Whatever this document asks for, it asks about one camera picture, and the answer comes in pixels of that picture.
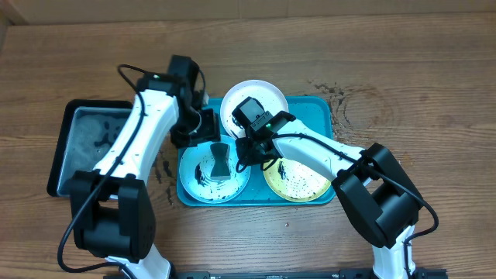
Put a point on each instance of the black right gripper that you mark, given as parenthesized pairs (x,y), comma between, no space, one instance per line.
(243,146)

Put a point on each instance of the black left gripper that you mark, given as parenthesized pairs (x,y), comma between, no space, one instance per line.
(209,130)

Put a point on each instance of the light blue plate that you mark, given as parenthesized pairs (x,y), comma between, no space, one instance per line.
(194,172)

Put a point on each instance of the yellow rimmed plate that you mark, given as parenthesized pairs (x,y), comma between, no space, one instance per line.
(295,182)

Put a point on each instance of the white plate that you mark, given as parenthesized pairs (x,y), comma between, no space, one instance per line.
(267,94)

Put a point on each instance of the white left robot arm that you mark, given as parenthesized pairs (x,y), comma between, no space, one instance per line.
(113,224)

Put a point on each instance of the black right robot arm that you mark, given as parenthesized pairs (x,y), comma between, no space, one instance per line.
(378,197)

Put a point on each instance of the black water tray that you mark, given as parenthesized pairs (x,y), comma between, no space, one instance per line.
(88,130)

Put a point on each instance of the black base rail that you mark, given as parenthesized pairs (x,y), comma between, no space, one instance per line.
(362,273)

